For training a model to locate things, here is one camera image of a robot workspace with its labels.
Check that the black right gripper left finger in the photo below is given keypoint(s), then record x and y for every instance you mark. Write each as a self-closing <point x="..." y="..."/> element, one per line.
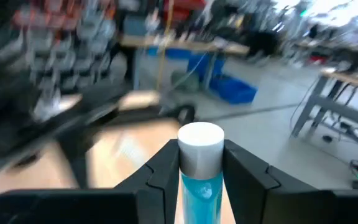
<point x="104" y="205"/>

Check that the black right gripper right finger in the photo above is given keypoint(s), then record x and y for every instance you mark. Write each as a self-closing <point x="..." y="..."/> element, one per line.
<point x="291" y="205"/>

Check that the blue mouthwash bottle white cap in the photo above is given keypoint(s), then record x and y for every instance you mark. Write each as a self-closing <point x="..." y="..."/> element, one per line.
<point x="200" y="149"/>

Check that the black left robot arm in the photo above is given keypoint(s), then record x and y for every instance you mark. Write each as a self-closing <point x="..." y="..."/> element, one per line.
<point x="2" y="102"/>

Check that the grey metal leg table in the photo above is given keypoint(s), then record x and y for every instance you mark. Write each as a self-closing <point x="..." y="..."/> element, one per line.
<point x="337" y="110"/>

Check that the blue plastic bin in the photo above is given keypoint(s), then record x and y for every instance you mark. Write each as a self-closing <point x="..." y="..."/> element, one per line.
<point x="233" y="90"/>

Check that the shelf with grey bins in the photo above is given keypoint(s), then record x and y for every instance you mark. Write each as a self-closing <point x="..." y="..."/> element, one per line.
<point x="57" y="46"/>

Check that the wooden top workbench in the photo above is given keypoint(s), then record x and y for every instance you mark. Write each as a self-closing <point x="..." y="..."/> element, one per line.
<point x="197" y="46"/>

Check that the black aluminium table frame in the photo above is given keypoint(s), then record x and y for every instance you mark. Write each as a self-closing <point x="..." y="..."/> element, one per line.
<point x="166" y="113"/>

